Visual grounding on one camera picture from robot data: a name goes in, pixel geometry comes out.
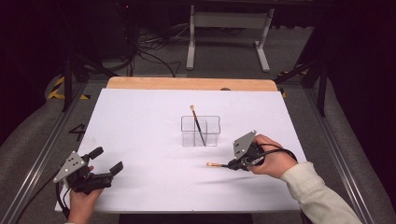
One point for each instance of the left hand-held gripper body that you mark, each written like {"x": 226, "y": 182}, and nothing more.
{"x": 90, "y": 183}

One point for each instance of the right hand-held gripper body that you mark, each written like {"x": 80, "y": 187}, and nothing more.
{"x": 244, "y": 144}

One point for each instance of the clear acrylic organizer box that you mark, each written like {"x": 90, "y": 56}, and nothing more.
{"x": 200, "y": 130}

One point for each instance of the person's left hand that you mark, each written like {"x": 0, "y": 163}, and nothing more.
{"x": 81, "y": 207}

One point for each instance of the person's right hand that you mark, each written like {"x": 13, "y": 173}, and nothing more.
{"x": 275, "y": 161}

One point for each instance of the white table mat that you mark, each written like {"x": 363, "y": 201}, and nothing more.
{"x": 149, "y": 124}

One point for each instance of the black metal stand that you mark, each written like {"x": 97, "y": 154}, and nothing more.
{"x": 67, "y": 84}
{"x": 322, "y": 90}

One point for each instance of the wooden table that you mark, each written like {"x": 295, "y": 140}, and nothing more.
{"x": 186, "y": 84}

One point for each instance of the yellow and black floor tape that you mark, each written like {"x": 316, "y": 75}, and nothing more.
{"x": 291, "y": 73}

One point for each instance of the aluminium floor rail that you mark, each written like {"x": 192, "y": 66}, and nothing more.
{"x": 339, "y": 149}
{"x": 40, "y": 158}

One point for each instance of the white metal stand frame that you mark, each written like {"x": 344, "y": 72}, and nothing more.
{"x": 230, "y": 20}

